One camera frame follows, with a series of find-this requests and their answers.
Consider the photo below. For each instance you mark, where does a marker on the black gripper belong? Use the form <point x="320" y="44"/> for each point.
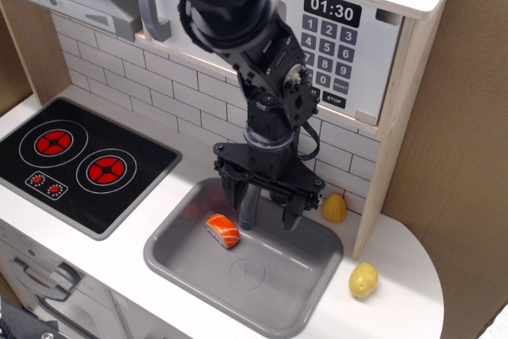
<point x="240" y="165"/>

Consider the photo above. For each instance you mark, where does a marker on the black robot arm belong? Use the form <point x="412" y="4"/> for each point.
<point x="262" y="49"/>

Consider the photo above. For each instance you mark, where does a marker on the dark grey toy faucet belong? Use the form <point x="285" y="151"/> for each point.
<point x="249" y="207"/>

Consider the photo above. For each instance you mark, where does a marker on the salmon sushi toy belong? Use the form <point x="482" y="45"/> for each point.
<point x="223" y="230"/>

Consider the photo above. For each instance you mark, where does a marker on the yellow shell pasta toy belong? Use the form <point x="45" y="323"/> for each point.
<point x="334" y="209"/>

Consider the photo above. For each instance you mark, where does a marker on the grey toy sink basin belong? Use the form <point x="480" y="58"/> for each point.
<point x="271" y="280"/>

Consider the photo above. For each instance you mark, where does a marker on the yellow potato toy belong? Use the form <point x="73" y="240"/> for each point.
<point x="363" y="280"/>

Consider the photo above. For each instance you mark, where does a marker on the brown cardboard panel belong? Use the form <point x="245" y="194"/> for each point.
<point x="449" y="187"/>

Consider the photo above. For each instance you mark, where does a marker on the black toy stove top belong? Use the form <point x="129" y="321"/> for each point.
<point x="81" y="167"/>

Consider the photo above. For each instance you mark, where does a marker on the grey oven door handle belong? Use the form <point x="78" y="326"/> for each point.
<point x="56" y="285"/>

